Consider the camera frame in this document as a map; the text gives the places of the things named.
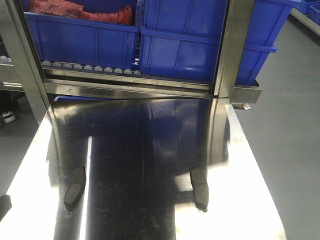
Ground grey brake pad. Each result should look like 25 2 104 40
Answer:
190 167 209 213
63 166 86 211

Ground large blue plastic bin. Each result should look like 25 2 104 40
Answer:
139 0 300 86

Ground red plastic bags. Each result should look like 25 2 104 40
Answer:
28 0 133 25

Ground blue bin at left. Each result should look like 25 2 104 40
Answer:
20 0 140 69

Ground stainless steel rack frame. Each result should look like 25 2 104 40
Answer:
0 0 262 122

